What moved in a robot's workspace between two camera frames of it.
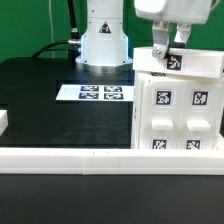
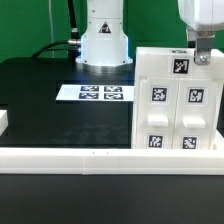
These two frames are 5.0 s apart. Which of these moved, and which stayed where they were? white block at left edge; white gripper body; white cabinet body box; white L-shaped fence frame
Moved: white gripper body
Stayed: white block at left edge; white L-shaped fence frame; white cabinet body box
